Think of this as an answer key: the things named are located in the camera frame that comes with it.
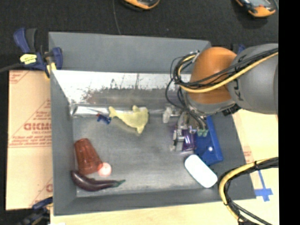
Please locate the black cylinder on white bracket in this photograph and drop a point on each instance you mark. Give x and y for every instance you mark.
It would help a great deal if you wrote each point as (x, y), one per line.
(230, 111)

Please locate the small blue toy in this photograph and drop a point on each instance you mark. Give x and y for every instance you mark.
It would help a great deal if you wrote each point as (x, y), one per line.
(104, 119)

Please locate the pink ball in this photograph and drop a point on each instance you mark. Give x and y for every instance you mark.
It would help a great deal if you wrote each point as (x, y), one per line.
(104, 169)

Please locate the small clear plastic object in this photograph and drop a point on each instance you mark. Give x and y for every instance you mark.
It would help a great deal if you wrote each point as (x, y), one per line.
(167, 115)

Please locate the brown cardboard board red print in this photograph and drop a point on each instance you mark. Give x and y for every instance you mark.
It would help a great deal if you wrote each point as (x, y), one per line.
(28, 137)

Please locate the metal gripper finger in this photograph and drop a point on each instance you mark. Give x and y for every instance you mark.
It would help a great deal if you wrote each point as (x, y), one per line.
(178, 135)
(177, 145)

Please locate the blue flat block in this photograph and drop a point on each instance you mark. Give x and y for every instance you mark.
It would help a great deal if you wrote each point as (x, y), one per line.
(211, 146)

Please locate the red-brown translucent cup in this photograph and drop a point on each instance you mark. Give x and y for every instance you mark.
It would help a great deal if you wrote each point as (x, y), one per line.
(86, 156)

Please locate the yellow toy dolphin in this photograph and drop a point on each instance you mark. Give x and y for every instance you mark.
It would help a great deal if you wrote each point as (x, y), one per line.
(133, 119)

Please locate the grey metal bin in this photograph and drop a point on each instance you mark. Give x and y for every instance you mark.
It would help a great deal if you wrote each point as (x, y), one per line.
(140, 153)

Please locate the purple translucent object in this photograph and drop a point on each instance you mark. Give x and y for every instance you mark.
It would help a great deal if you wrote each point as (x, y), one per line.
(190, 140)

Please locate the white oval soap bar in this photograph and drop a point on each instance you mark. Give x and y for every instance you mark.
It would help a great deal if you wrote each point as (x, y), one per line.
(200, 171)

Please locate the purple toy eggplant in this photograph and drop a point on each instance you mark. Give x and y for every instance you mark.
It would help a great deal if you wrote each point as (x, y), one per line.
(93, 185)

